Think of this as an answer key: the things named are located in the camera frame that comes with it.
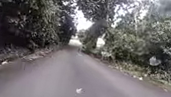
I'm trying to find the dirt verge with stones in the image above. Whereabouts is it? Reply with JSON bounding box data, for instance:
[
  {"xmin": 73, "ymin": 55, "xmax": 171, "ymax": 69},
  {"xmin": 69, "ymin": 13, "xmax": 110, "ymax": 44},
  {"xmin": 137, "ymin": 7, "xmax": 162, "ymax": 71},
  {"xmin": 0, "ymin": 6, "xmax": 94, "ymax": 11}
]
[{"xmin": 0, "ymin": 33, "xmax": 62, "ymax": 90}]

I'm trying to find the tall dark green hedge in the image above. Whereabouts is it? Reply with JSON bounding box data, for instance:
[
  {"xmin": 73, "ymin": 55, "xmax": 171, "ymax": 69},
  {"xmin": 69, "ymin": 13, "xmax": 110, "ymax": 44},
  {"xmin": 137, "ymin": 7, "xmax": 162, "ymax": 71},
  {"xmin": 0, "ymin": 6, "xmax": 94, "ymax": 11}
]
[{"xmin": 0, "ymin": 0, "xmax": 83, "ymax": 70}]

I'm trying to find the pale litter scrap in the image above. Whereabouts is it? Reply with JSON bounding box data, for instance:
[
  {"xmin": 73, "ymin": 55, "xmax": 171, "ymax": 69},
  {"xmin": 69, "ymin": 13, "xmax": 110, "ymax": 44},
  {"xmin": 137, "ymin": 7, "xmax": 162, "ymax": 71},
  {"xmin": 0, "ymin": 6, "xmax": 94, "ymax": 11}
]
[{"xmin": 75, "ymin": 86, "xmax": 85, "ymax": 96}]

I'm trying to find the grass verge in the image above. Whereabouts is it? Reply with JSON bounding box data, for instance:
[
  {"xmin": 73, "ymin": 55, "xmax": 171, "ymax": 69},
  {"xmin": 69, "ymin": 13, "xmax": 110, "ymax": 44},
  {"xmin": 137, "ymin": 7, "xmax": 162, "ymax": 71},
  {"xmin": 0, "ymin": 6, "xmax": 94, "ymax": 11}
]
[{"xmin": 84, "ymin": 51, "xmax": 171, "ymax": 94}]

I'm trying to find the row of trees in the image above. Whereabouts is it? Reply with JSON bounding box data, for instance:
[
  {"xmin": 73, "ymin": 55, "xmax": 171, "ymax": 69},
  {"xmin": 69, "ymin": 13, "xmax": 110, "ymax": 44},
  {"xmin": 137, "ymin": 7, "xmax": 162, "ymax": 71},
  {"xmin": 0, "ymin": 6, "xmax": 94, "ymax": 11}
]
[{"xmin": 40, "ymin": 0, "xmax": 171, "ymax": 84}]

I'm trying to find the grey asphalt road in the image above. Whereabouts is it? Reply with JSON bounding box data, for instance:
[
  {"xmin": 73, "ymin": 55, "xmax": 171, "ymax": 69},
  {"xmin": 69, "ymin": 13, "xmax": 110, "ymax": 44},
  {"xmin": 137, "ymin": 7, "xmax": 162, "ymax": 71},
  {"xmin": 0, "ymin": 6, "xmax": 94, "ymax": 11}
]
[{"xmin": 0, "ymin": 30, "xmax": 171, "ymax": 97}]

